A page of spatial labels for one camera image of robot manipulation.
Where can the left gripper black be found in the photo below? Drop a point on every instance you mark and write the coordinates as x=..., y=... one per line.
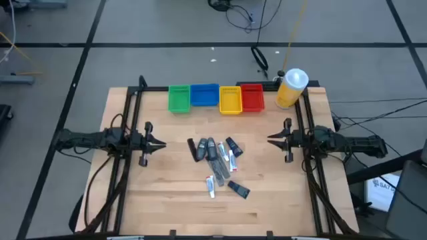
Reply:
x=138, y=142

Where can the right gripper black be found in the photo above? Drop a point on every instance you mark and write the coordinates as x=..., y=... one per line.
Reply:
x=297, y=140

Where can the dark blue cream tube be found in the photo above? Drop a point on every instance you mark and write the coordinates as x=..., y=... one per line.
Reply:
x=234, y=146
x=239, y=189

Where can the dark grey deodorant stick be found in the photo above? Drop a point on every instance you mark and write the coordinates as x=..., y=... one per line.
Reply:
x=211, y=148
x=201, y=149

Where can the clear toothbrush case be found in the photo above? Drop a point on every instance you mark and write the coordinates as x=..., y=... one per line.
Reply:
x=223, y=169
x=216, y=175

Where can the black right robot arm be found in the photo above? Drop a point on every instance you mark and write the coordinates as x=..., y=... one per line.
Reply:
x=350, y=143

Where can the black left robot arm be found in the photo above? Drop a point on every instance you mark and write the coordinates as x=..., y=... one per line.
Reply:
x=83, y=138

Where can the red plastic basket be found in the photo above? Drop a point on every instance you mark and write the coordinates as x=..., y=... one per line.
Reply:
x=252, y=98

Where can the green plastic basket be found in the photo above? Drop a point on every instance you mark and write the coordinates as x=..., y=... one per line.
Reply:
x=179, y=100

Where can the yellow plastic basket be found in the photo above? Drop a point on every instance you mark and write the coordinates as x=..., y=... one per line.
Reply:
x=230, y=100

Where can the small black knob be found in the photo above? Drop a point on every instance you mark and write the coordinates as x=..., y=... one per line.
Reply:
x=281, y=73

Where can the blue plastic basket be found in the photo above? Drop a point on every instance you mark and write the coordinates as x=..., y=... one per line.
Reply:
x=205, y=95

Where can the white strip light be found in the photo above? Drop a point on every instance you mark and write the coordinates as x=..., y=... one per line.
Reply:
x=125, y=238
x=310, y=238

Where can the black diagonal bar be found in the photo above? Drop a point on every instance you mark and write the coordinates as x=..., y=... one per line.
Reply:
x=383, y=166

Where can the white printed sign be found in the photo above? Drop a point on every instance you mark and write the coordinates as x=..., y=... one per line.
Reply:
x=382, y=195

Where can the dark grey chair back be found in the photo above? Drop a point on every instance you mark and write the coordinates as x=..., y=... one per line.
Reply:
x=410, y=206

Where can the grey metal floor foot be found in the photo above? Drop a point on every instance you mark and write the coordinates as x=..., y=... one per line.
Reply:
x=40, y=4

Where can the black aluminium rail frame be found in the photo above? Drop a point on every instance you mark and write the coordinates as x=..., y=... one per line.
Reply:
x=154, y=88

